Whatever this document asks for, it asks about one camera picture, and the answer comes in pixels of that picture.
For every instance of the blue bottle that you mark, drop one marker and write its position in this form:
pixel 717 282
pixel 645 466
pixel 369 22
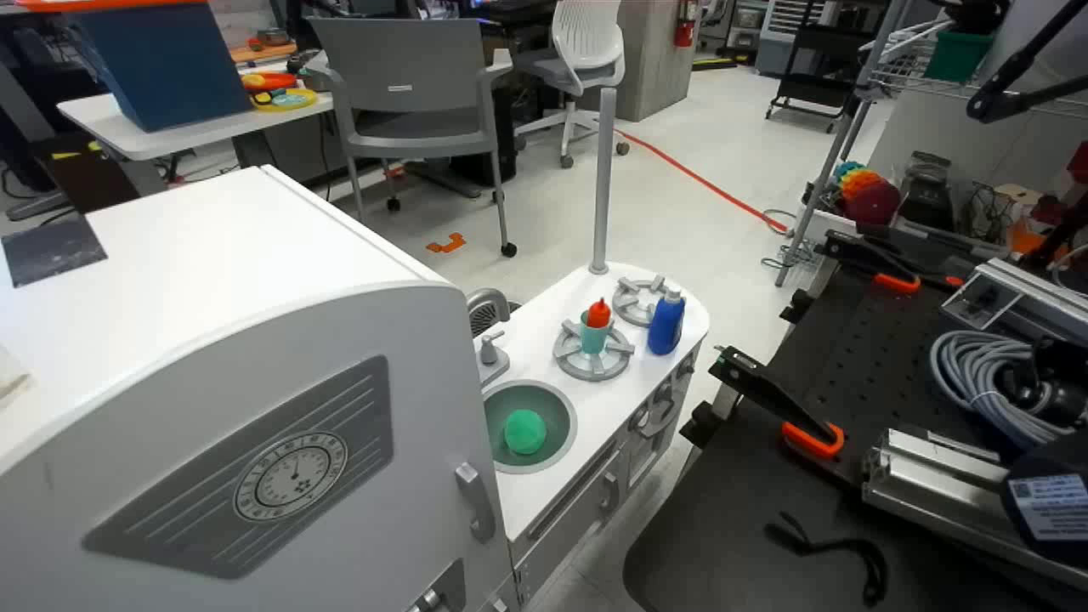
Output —
pixel 668 317

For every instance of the teal bottle with orange cap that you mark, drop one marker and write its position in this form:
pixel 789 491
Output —
pixel 598 329

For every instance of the grey toy faucet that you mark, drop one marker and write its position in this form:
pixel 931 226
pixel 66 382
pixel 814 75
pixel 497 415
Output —
pixel 487 313

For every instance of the grey burner grate near sink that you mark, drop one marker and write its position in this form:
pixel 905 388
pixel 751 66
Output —
pixel 594 354

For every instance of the grey burner grate far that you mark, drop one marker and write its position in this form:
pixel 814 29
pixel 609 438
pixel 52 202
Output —
pixel 635 301

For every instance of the green toy in sink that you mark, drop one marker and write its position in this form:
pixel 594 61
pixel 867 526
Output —
pixel 525 433

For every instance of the grey vertical pole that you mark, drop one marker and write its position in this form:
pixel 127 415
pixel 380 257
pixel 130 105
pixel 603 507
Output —
pixel 603 182

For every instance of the grey office chair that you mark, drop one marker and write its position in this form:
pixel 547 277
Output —
pixel 413 91

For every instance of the white office chair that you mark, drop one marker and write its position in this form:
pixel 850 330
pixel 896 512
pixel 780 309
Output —
pixel 582 54

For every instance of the black perforated board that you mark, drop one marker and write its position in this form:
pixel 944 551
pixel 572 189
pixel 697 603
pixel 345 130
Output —
pixel 766 530

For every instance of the white toy kitchen set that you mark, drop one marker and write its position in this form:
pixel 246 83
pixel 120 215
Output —
pixel 241 399

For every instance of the colourful toys on table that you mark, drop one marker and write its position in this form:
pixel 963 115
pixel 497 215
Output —
pixel 276 91

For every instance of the blue storage bin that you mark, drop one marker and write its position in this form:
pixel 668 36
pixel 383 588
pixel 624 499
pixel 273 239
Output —
pixel 160 61

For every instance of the white side table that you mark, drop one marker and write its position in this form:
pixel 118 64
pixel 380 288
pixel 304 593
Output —
pixel 160 139

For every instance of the orange handled clamp front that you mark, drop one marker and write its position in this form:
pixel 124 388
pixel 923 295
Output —
pixel 797 428

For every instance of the orange handled clamp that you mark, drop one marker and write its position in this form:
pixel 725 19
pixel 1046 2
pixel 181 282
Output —
pixel 797 428
pixel 887 268

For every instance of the orange handled clamp rear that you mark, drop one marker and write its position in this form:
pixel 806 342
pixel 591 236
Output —
pixel 887 268

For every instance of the aluminium extrusion rail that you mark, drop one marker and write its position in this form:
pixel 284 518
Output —
pixel 953 491

